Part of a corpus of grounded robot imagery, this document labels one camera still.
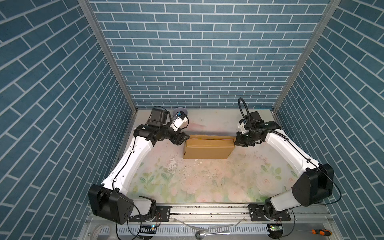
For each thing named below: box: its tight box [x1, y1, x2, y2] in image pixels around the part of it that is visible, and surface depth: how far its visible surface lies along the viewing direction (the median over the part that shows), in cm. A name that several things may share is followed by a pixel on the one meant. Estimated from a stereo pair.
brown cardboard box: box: [183, 134, 237, 159], surface depth 82 cm
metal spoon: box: [195, 230, 231, 240], surface depth 70 cm
